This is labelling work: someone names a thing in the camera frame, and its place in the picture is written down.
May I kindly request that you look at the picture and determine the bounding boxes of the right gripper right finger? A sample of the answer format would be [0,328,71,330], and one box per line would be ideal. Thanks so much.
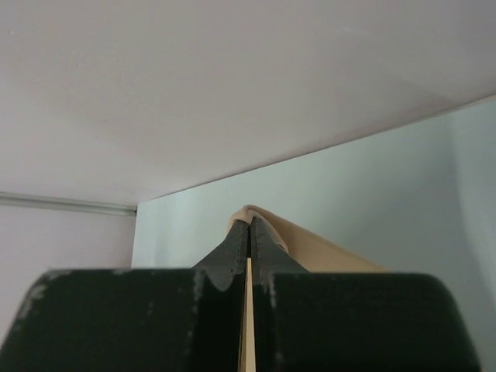
[250,218,483,371]

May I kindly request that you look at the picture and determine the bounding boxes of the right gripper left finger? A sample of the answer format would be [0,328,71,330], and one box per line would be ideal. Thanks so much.
[1,222,249,371]

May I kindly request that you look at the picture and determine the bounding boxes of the beige t shirt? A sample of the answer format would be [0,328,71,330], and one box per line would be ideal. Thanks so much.
[228,205,388,371]

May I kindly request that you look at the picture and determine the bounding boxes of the left aluminium corner post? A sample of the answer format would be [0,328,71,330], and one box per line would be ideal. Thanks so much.
[1,192,137,217]

